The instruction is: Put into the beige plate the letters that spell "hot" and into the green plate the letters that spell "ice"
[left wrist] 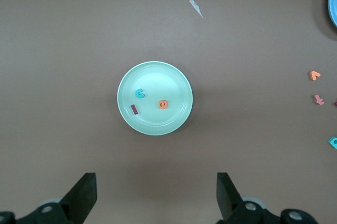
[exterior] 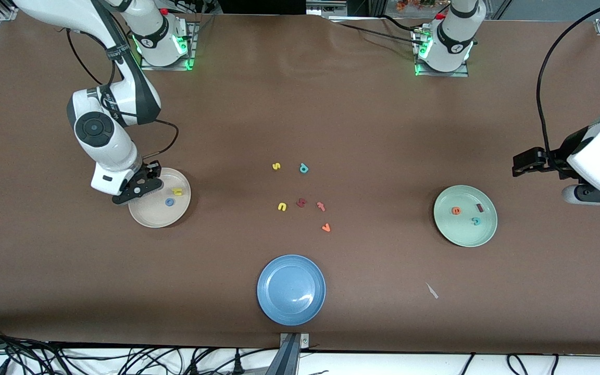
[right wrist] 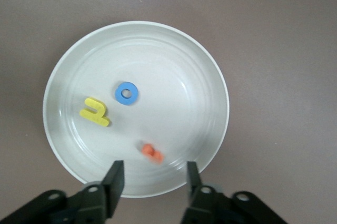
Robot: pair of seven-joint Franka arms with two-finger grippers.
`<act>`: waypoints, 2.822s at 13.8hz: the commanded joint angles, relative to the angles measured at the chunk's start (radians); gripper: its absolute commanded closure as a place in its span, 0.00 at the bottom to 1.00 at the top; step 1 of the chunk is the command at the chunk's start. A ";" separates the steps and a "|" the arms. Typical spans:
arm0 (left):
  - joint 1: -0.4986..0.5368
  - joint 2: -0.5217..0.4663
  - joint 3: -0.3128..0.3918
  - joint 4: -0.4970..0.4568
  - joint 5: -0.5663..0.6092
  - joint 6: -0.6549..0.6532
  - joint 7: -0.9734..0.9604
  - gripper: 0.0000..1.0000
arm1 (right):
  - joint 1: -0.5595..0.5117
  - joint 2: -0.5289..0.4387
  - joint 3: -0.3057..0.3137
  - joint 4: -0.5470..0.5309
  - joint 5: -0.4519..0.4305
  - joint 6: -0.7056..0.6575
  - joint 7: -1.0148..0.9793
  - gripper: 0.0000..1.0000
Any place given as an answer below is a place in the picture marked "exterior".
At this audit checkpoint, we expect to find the thick black base cable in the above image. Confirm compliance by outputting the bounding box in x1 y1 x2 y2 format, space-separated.
381 15 426 32

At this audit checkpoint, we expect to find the beige brown plate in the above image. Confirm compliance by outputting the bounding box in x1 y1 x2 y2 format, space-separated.
128 167 192 229

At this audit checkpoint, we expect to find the grey power strip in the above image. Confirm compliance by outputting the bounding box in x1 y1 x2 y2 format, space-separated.
306 0 348 16

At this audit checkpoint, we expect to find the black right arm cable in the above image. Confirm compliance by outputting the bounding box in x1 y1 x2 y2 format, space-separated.
65 29 180 162

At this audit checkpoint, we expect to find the blue plate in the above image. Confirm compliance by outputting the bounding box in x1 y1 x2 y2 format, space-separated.
256 254 327 327

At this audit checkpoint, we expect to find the green plate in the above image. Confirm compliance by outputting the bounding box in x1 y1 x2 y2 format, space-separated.
433 184 498 248

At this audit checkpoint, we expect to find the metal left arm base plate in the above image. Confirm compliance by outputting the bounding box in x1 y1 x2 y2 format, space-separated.
412 26 470 78

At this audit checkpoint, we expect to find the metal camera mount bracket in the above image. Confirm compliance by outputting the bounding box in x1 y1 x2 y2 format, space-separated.
265 332 311 375

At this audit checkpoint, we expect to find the orange dried flower bunch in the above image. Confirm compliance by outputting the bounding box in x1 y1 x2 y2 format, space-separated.
396 0 439 12

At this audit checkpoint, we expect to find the brown table cover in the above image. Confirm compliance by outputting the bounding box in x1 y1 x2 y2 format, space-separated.
0 9 600 356

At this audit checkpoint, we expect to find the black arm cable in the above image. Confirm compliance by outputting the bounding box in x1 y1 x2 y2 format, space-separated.
537 0 600 154
65 29 180 162

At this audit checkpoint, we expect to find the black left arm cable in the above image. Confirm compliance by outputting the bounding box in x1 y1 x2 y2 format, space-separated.
537 0 600 154

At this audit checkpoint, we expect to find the thin black base cable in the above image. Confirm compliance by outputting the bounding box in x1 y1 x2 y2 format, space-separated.
330 20 419 44

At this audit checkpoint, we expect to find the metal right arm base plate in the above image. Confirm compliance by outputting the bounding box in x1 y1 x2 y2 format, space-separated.
140 22 197 71

